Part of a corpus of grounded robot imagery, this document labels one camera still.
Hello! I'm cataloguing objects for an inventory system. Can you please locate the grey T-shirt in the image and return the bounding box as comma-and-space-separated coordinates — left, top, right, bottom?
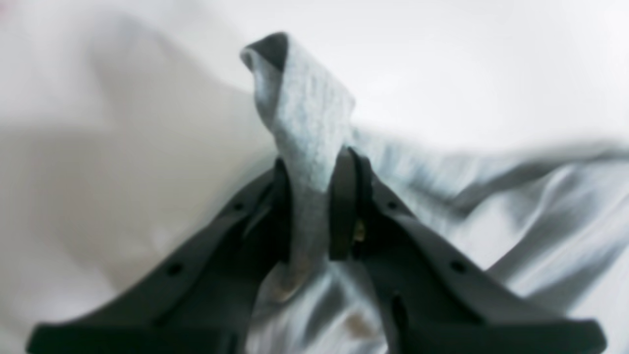
240, 33, 628, 354

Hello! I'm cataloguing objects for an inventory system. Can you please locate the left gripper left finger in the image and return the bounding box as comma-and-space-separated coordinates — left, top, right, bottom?
27, 158, 291, 354

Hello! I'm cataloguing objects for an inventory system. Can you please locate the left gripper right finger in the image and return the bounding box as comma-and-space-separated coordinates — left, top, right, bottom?
329, 147, 607, 354

